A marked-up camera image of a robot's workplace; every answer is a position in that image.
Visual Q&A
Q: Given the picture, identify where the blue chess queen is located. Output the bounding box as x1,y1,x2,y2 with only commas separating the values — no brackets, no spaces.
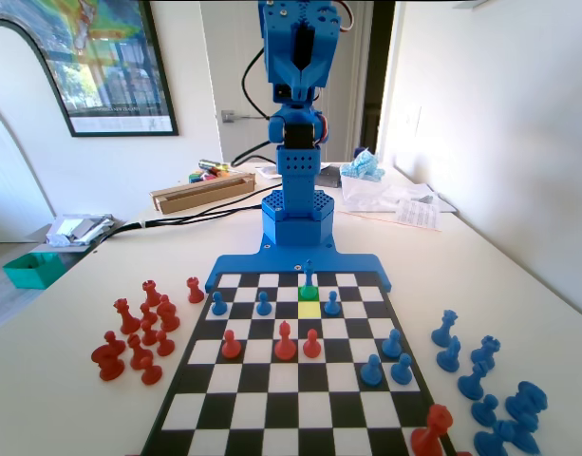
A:
430,309,460,348

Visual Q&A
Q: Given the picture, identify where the blue chess king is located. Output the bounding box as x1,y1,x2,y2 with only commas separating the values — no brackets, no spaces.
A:
300,258,319,300

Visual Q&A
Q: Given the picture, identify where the red white servo wire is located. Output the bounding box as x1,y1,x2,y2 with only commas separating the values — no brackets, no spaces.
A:
337,0,356,33

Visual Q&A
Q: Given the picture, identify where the white plastic bag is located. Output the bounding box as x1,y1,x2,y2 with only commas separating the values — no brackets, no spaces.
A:
340,175,458,214

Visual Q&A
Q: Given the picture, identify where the red chess bishop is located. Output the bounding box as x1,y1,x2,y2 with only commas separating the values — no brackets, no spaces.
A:
273,320,298,361
127,333,155,371

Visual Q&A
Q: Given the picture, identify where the white door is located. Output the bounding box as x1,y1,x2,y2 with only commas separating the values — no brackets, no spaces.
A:
198,0,377,165

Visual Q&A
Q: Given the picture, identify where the blue chess bishop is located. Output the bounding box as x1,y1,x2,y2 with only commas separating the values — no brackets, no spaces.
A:
457,360,490,401

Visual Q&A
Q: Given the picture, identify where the black framed poster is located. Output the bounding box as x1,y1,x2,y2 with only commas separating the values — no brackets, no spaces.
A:
0,0,180,138

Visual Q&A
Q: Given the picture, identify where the coloured marker set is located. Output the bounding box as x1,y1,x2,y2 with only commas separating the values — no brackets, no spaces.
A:
188,169,235,184

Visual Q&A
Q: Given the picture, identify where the long cardboard box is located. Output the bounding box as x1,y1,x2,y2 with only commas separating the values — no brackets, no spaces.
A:
149,171,257,216

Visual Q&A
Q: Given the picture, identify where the blue white foam wrap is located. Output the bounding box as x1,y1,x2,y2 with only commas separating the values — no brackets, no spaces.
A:
340,147,386,184

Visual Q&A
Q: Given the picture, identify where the printed paper leaflet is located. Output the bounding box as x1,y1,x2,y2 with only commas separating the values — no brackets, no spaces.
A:
394,198,443,233

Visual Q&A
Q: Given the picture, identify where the blue base plate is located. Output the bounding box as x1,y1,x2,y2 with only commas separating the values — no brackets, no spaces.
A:
204,237,394,294

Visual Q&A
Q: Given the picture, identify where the thin orange stick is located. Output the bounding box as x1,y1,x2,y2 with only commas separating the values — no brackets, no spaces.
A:
337,211,399,224

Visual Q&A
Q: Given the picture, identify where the red chess queen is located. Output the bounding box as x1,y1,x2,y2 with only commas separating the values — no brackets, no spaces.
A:
113,297,142,335

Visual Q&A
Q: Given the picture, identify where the white arched panel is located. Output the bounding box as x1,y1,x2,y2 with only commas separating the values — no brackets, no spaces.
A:
0,18,78,243

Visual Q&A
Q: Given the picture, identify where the pile of white papers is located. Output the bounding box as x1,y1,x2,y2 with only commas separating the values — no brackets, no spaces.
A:
46,213,116,247

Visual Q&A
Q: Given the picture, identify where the grey box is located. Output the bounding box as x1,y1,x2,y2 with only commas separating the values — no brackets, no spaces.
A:
317,163,344,189

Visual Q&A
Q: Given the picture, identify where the green plastic bin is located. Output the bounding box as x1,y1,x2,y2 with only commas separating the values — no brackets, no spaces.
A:
2,252,67,291

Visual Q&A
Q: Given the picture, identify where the black table cable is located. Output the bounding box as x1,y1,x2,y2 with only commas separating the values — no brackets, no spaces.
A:
100,184,268,241
142,203,266,228

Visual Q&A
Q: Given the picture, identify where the black and white chessboard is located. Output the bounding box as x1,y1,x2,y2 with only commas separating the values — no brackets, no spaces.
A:
141,270,458,456

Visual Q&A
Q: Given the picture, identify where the metal door handle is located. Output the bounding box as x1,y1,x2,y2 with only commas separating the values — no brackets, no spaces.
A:
220,108,271,124

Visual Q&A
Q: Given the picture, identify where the red piece front edge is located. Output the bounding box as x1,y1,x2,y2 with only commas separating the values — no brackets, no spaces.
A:
410,403,456,456

